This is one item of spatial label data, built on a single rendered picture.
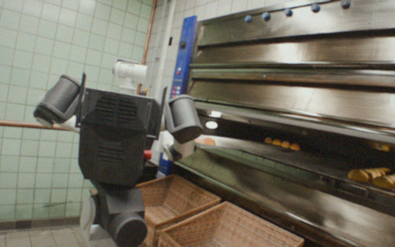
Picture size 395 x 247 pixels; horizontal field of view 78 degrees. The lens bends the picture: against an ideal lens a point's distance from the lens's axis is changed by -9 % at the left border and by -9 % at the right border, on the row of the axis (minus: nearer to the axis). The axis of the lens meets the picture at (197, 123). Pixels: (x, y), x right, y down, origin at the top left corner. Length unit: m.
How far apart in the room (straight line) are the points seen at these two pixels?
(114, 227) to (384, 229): 1.06
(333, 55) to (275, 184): 0.74
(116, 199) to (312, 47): 1.20
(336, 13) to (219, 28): 0.89
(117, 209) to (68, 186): 2.01
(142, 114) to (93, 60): 2.00
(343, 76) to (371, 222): 0.67
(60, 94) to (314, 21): 1.28
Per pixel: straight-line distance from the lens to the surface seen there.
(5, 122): 1.43
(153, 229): 1.56
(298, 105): 1.47
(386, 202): 1.31
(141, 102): 0.79
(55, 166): 2.80
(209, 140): 1.61
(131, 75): 0.98
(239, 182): 1.69
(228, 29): 2.01
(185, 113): 0.93
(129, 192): 0.94
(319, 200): 1.43
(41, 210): 2.94
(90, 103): 0.81
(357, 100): 1.37
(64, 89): 0.99
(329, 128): 1.23
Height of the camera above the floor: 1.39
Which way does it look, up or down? 3 degrees down
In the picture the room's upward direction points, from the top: 10 degrees clockwise
